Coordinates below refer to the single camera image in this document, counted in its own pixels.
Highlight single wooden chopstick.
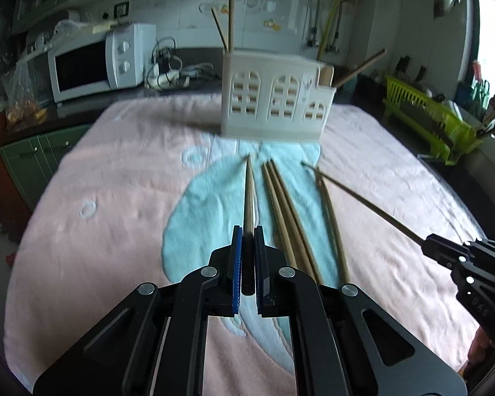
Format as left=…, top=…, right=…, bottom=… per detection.
left=335, top=49, right=387, bottom=88
left=243, top=154, right=257, bottom=236
left=301, top=161, right=425, bottom=245
left=211, top=7, right=230, bottom=51

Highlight cream plastic utensil holder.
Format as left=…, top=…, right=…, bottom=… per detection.
left=219, top=47, right=335, bottom=141

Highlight person's right hand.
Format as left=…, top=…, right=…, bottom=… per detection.
left=468, top=326, right=494, bottom=374

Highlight cream flat board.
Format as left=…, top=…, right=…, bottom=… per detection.
left=93, top=22, right=129, bottom=34

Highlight yellow pipe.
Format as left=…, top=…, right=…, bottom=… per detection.
left=317, top=0, right=348, bottom=61

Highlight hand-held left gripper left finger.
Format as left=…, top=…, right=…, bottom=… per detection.
left=33, top=226, right=243, bottom=396

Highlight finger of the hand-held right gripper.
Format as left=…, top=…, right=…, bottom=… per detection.
left=421, top=234, right=479, bottom=275

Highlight silver flexible hose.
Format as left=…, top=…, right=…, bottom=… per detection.
left=311, top=0, right=326, bottom=48
left=332, top=8, right=344, bottom=53

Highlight set of wooden chopsticks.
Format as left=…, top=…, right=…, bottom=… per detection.
left=262, top=159, right=350, bottom=286

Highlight black handled knives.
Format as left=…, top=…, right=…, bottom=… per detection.
left=396, top=55, right=426, bottom=80

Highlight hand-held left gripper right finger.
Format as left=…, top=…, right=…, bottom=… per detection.
left=253, top=226, right=469, bottom=396

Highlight pink and teal towel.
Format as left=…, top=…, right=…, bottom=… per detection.
left=4, top=101, right=495, bottom=396

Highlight crumpled clear plastic bag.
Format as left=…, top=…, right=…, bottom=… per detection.
left=53, top=18, right=108, bottom=36

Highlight fruit wall decals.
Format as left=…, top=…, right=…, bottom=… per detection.
left=200, top=0, right=286, bottom=32

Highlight green base cabinet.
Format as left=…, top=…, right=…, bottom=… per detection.
left=0, top=126, right=92, bottom=212

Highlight green dish rack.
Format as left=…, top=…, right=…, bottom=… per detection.
left=383, top=75, right=483, bottom=166

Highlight clear plastic bag with food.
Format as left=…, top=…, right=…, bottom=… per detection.
left=0, top=62, right=49, bottom=129

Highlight black cable bundle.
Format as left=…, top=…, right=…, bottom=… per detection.
left=150, top=37, right=215, bottom=89

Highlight white power strip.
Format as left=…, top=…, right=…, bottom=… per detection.
left=147, top=68, right=181, bottom=88

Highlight white microwave oven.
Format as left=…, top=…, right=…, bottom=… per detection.
left=47, top=22, right=157, bottom=104

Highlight countertop utensil jar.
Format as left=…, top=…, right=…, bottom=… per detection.
left=471, top=76, right=495, bottom=140

